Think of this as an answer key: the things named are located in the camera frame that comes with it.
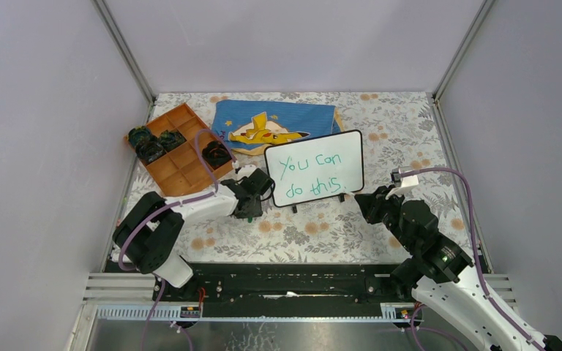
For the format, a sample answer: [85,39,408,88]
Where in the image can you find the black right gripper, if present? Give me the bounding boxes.
[354,184,416,252]

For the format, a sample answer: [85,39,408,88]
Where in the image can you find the white whiteboard black frame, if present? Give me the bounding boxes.
[264,129,364,208]

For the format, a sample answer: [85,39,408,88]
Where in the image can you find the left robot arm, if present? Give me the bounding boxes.
[113,165,274,301]

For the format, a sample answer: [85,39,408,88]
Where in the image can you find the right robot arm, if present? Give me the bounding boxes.
[355,186,562,350]

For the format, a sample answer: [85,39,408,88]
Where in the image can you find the dark rolled fabric orange pattern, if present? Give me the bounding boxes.
[202,140,233,170]

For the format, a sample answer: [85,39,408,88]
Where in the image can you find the wooden compartment tray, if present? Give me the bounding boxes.
[139,103,216,197]

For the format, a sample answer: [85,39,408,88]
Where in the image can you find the blue Pikachu cloth bag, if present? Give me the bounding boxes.
[211,99,344,156]

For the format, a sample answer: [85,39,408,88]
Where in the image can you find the dark green rolled fabric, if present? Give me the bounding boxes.
[158,129,187,152]

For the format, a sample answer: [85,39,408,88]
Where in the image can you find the dark rolled fabric front left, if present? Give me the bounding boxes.
[135,140,166,165]

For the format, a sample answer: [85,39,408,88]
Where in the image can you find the dark rolled fabric back left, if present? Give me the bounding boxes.
[127,126,153,148]

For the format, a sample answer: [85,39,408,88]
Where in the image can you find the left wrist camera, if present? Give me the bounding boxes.
[233,162,258,180]

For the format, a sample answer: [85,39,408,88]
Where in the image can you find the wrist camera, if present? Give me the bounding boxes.
[386,166,419,200]
[233,162,258,180]

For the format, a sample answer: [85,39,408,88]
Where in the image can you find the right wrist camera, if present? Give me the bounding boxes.
[386,166,419,200]

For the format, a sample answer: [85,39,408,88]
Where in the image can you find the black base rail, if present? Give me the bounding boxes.
[152,263,415,318]

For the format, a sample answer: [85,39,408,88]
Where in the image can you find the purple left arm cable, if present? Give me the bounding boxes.
[117,129,239,351]

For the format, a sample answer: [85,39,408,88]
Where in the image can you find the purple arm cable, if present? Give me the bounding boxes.
[117,129,239,351]
[400,167,549,351]

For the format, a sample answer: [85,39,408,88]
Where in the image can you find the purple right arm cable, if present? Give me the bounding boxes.
[400,167,549,351]

